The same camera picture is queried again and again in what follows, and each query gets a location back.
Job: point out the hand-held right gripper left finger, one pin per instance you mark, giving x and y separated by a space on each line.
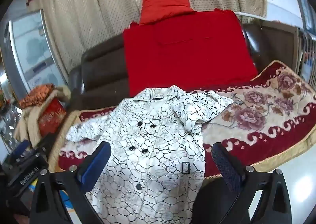
96 164

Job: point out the framed window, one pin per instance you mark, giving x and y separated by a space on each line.
305 9

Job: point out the wooden framed brown panel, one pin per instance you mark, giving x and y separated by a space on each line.
276 46

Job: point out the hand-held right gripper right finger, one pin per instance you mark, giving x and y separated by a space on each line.
226 164

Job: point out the white black-veined print coat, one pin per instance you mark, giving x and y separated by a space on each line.
153 145

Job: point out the orange patterned cloth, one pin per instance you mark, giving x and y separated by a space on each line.
37 93

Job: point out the red blanket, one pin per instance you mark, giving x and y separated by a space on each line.
185 61

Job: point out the dark brown leather sofa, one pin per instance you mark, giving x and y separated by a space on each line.
86 11

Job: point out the metal framed glass door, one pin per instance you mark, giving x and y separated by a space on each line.
32 48

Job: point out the red cardboard box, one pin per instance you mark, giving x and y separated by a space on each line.
50 118

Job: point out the beige fluffy blanket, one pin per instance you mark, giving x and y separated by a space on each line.
27 125

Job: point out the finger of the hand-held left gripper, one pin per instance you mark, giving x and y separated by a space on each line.
21 149

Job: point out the floral plush blanket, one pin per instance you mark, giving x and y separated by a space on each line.
259 120

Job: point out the red pillow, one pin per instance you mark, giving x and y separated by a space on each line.
163 7

